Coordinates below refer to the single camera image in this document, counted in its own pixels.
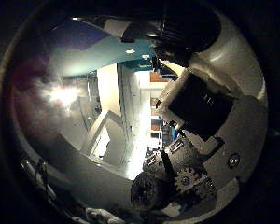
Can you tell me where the bright ceiling light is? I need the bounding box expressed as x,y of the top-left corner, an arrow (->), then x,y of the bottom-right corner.
40,80 -> 85,110

